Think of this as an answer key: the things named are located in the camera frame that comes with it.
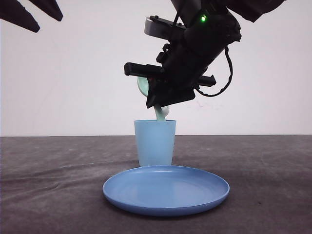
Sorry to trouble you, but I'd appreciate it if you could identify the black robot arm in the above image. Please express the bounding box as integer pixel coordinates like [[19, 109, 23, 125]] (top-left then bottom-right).
[[124, 0, 281, 107]]

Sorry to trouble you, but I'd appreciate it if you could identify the mint green plastic spoon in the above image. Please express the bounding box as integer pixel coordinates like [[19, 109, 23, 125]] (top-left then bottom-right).
[[137, 77, 166, 121]]

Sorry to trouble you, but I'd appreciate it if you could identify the blue plastic plate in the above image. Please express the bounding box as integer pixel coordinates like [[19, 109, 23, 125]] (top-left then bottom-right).
[[102, 166, 230, 216]]

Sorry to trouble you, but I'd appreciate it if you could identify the black coiled cable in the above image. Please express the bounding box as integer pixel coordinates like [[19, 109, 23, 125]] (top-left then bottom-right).
[[196, 46, 234, 97]]

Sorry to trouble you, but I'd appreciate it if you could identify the light blue plastic cup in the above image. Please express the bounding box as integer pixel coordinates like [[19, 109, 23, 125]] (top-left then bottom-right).
[[134, 120, 176, 167]]

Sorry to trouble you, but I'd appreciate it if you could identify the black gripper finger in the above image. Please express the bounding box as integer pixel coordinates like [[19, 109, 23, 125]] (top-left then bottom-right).
[[146, 82, 160, 108], [30, 0, 63, 21], [156, 85, 195, 107], [0, 0, 40, 33]]

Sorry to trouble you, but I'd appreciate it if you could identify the white plastic fork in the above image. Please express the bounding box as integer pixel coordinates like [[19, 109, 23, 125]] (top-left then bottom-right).
[[161, 106, 170, 117]]

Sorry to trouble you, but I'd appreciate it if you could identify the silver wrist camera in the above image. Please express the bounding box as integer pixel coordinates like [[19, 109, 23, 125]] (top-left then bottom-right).
[[144, 16, 186, 42]]

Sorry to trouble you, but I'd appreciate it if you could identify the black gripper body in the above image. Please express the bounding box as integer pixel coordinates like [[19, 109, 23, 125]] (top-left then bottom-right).
[[124, 14, 241, 89]]

